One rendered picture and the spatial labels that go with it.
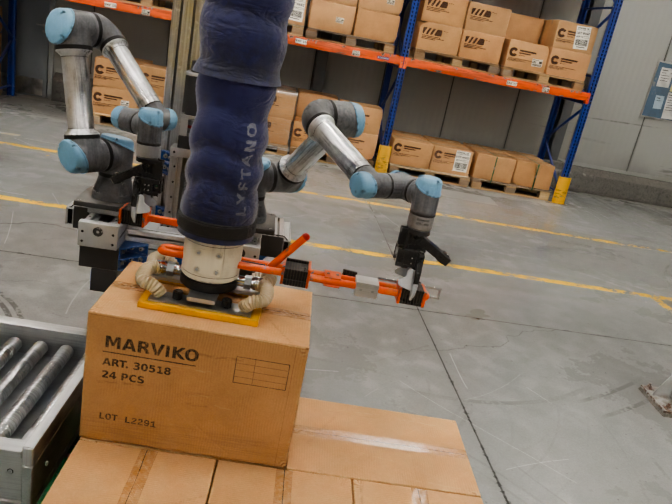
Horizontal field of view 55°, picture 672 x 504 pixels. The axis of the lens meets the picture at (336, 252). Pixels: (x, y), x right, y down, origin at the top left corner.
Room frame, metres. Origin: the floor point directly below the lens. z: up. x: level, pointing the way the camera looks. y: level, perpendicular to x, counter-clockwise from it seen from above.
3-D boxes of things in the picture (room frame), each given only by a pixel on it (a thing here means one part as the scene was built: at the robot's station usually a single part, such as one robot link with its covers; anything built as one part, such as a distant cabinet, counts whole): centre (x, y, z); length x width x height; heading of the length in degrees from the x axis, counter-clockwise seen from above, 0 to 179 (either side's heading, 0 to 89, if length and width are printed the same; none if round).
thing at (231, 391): (1.75, 0.33, 0.75); 0.60 x 0.40 x 0.40; 94
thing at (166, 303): (1.67, 0.35, 0.97); 0.34 x 0.10 x 0.05; 94
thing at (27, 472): (1.72, 0.71, 0.48); 0.70 x 0.03 x 0.15; 5
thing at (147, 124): (2.00, 0.65, 1.38); 0.09 x 0.08 x 0.11; 60
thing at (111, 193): (2.27, 0.85, 1.09); 0.15 x 0.15 x 0.10
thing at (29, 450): (1.72, 0.72, 0.58); 0.70 x 0.03 x 0.06; 5
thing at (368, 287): (1.80, -0.11, 1.07); 0.07 x 0.07 x 0.04; 4
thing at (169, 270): (1.76, 0.36, 1.01); 0.34 x 0.25 x 0.06; 94
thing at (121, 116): (2.07, 0.73, 1.37); 0.11 x 0.11 x 0.08; 60
